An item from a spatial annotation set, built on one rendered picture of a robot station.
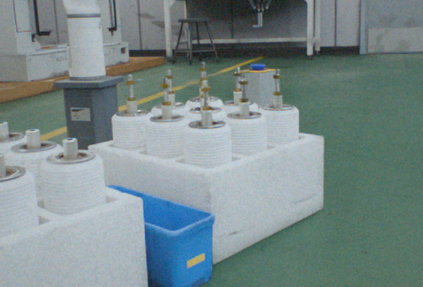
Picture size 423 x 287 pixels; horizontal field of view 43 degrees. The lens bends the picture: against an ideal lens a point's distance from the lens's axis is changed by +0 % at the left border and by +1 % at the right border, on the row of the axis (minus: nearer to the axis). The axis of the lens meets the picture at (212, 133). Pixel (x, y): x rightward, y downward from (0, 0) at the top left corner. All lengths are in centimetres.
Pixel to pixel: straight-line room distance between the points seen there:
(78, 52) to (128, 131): 40
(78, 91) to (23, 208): 77
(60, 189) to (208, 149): 32
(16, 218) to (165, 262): 27
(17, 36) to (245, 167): 292
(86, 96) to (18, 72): 233
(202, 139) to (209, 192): 11
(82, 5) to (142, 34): 540
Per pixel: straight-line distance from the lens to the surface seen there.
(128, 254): 89
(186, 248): 92
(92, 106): 151
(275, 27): 639
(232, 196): 104
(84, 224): 82
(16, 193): 79
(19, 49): 383
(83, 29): 152
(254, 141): 112
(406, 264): 109
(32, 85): 369
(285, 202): 119
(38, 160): 93
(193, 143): 104
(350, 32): 629
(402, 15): 627
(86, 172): 84
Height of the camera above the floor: 46
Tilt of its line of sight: 12 degrees down
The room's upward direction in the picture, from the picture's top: 2 degrees counter-clockwise
